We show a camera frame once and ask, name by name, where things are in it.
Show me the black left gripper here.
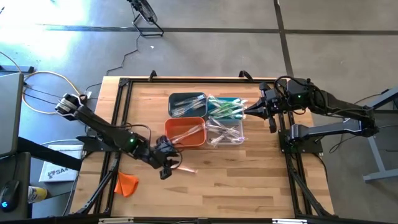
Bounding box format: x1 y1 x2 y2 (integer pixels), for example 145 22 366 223
149 136 183 170

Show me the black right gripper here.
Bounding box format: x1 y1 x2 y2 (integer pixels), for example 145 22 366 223
244 81 289 134

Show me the pink white toothbrush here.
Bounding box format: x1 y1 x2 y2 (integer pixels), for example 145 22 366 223
169 123 203 146
170 127 205 139
170 129 200 146
172 124 206 144

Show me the green white toothbrush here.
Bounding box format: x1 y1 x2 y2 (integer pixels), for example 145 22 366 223
208 102 240 116
210 98 243 110
214 104 237 114
207 95 225 108
217 98 249 113
211 113 243 121
214 106 248 118

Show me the purple white toothbrush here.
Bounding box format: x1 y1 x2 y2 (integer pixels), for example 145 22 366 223
214 119 240 134
211 130 245 147
206 121 239 144

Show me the clear toothbrush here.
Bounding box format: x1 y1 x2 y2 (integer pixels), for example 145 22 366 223
206 126 241 138

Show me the blue white toothbrush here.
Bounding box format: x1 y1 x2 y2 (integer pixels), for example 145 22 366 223
173 101 203 111
177 102 206 115
172 96 200 106
172 107 206 118
174 99 208 113

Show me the clear plastic bin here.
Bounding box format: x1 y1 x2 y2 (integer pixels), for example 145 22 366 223
205 118 245 147

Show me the orange plastic bin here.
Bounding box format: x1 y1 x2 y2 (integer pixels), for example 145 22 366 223
164 116 207 148

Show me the teal plastic bin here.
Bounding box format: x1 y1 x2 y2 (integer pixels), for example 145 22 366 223
206 96 243 121

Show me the orange cloth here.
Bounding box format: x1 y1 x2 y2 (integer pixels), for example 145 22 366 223
113 171 140 198

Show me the dark green plastic bin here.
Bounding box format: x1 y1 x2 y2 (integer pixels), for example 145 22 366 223
168 91 208 119

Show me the silver aluminium bar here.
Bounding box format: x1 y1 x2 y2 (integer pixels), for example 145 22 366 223
272 218 308 224
98 217 134 224

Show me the white printed box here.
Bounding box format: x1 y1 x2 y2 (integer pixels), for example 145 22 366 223
39 144 84 184

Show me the yellow white can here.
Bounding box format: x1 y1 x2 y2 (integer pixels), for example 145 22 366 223
27 185 49 204

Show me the black floor fan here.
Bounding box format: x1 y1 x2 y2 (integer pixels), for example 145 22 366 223
126 0 165 38

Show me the dark operator desk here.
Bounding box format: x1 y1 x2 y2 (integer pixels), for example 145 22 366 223
0 136 84 220

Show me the grey laptop computer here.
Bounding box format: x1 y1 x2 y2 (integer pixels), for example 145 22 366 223
0 72 25 158

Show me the black computer mouse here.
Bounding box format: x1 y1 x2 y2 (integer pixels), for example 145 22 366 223
0 179 21 213

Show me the black flat floor bar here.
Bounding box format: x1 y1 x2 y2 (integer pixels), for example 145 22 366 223
0 65 35 74

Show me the black aluminium table frame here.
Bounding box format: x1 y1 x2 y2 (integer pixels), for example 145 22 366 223
93 76 335 224

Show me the black diagonal frame strut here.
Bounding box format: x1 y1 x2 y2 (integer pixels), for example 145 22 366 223
287 155 335 217
76 154 122 215

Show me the black fan power cable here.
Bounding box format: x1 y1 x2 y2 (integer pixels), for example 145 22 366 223
83 34 140 96

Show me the grey metal desk frame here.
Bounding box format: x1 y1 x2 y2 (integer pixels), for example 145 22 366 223
343 86 398 184

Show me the yellow cable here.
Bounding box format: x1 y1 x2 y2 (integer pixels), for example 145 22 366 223
0 50 84 115

